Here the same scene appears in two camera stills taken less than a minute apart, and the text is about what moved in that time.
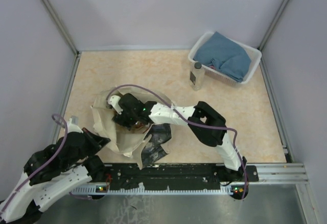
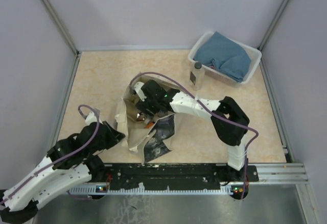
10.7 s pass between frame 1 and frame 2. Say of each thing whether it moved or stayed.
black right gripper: moved
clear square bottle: stayed
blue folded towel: stayed
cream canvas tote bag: moved
